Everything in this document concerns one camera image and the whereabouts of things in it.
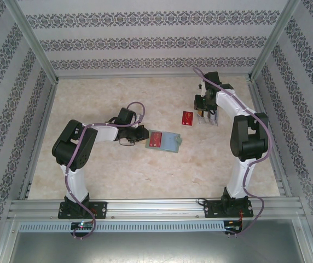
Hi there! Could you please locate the clear acrylic card stand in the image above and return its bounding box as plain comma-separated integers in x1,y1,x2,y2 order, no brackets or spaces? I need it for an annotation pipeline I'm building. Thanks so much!
196,108,219,127

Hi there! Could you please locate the aluminium side rail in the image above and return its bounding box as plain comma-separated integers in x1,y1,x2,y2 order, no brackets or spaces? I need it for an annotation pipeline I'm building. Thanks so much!
248,81,294,197
18,82,60,200

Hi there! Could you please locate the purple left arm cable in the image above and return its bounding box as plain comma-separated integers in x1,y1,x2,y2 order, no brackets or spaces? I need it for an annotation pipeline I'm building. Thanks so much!
65,101,146,241

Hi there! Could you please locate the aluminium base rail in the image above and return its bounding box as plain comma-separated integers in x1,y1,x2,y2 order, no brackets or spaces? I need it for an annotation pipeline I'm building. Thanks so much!
7,197,306,220

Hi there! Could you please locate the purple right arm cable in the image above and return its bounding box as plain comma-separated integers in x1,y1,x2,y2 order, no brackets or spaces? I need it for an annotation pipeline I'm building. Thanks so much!
193,67,271,237

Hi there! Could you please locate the grey slotted cable duct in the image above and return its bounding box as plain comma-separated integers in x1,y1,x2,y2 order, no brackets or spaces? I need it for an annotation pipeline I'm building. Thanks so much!
18,221,225,233

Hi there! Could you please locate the grey metal sheet panel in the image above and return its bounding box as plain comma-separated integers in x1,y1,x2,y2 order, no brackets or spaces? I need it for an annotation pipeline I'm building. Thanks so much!
8,231,313,263

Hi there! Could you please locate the aluminium back rail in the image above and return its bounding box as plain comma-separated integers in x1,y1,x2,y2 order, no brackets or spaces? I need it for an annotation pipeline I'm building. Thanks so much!
55,72,252,80

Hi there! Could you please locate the grey-blue card holder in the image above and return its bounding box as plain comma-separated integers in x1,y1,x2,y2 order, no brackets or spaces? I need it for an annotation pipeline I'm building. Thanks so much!
144,129,183,153

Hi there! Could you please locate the aluminium frame post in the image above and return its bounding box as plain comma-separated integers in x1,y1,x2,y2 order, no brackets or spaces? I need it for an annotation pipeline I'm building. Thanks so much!
3,0,60,83
246,0,302,82

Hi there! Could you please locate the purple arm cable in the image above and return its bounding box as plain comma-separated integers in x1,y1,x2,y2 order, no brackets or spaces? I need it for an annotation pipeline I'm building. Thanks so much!
193,67,271,237
65,101,146,241

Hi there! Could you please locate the red VIP card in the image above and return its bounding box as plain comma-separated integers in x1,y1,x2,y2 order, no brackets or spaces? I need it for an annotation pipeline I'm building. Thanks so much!
146,131,165,148
181,111,195,127

